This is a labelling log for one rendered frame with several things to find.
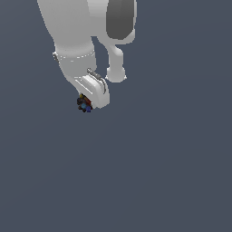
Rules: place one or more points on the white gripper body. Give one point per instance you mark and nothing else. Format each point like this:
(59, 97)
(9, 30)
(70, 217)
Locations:
(94, 89)

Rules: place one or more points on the small dark multicoloured object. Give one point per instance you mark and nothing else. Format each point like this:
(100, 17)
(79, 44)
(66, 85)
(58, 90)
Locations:
(84, 103)

